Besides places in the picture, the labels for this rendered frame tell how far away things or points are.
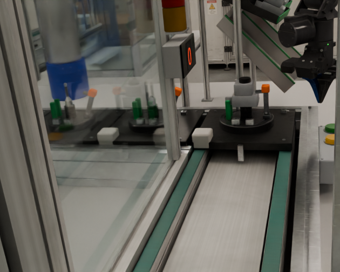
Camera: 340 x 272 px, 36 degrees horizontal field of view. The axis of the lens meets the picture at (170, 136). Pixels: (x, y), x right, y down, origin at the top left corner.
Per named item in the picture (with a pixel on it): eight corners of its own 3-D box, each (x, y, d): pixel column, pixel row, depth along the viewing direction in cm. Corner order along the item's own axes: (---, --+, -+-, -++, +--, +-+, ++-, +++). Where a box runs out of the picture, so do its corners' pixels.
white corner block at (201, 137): (213, 142, 131) (212, 127, 129) (210, 149, 127) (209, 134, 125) (195, 142, 132) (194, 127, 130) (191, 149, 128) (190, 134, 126)
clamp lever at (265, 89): (270, 111, 133) (270, 83, 130) (270, 114, 131) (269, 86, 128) (256, 111, 134) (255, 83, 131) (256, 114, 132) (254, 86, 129)
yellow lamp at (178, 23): (189, 26, 111) (187, 4, 110) (183, 31, 107) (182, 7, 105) (167, 27, 113) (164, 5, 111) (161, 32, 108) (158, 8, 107)
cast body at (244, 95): (259, 101, 134) (258, 75, 131) (257, 107, 130) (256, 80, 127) (226, 101, 136) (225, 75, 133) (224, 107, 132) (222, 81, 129)
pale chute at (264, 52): (294, 80, 160) (304, 70, 158) (284, 93, 149) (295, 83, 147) (229, 17, 161) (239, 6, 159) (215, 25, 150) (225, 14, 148)
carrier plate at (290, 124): (295, 115, 143) (295, 108, 142) (292, 150, 121) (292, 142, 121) (210, 115, 149) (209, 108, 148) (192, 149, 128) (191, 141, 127)
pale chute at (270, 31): (295, 67, 174) (305, 58, 171) (286, 78, 163) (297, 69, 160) (236, 9, 174) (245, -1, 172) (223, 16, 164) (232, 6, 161)
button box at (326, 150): (346, 147, 132) (347, 124, 130) (351, 185, 114) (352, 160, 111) (318, 146, 134) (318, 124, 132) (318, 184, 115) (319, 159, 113)
